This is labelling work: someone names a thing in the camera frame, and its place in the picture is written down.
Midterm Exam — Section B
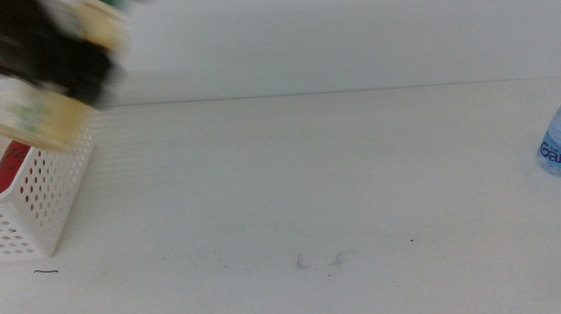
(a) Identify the yellow tea bottle white cap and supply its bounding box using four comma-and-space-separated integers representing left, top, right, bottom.
0, 0, 170, 158

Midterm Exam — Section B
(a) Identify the red cola can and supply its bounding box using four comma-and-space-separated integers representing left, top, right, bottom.
0, 138, 37, 196

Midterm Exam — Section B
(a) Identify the white perforated plastic basket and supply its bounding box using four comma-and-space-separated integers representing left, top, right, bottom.
0, 65, 105, 263

